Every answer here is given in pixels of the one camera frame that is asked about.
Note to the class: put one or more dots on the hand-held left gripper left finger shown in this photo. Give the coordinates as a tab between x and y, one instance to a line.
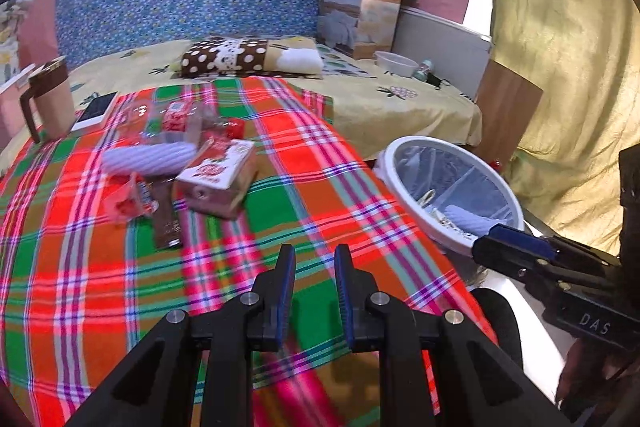
286	287

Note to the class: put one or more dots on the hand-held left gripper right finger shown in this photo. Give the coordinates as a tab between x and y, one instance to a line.
344	292

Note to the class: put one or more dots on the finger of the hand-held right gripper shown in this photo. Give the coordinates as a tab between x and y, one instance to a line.
500	252
520	239

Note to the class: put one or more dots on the brown snack wrapper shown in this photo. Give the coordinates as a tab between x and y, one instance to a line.
167	222

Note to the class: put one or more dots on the red and brown drink carton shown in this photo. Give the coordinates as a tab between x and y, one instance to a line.
215	167

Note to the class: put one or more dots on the white rimmed trash bin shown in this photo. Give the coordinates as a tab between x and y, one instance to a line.
395	157

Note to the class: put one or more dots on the red snack wrapper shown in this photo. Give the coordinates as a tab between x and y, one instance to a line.
127	204

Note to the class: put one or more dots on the clear plastic bottle red label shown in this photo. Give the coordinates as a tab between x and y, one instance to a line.
175	122

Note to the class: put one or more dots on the person's right hand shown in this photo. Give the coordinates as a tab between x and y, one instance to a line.
580	372

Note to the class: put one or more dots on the red plastic bag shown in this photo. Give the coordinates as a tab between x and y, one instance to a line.
495	165

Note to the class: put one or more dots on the translucent bin liner bag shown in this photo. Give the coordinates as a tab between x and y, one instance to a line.
450	172

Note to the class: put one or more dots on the wooden panel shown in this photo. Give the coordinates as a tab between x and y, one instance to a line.
505	107

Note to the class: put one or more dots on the yellow pineapple print bed sheet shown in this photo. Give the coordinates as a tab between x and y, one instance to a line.
400	117

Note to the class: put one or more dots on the black face mask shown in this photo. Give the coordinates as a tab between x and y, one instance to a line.
435	81

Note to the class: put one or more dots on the yellow curtain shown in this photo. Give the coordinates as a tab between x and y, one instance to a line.
560	57

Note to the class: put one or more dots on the red green plaid blanket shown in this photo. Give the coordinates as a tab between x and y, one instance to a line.
100	307

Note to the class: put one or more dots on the small teal bottle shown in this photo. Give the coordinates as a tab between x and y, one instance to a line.
424	69

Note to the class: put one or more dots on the white plastic bowl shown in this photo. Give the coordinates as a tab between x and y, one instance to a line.
395	64

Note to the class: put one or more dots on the white cabinet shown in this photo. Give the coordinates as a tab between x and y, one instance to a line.
440	37

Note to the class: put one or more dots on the grey leaf print cloth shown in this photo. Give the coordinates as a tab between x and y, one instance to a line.
345	67

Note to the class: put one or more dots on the brown polka dot pillow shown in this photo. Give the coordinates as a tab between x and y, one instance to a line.
210	57

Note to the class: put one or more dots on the white smartphone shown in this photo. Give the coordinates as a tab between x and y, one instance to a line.
95	109

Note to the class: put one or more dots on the quilt packaging box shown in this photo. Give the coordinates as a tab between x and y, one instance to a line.
375	17

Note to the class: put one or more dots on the pineapple print fabric bundle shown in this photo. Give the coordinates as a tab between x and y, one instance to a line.
7	37

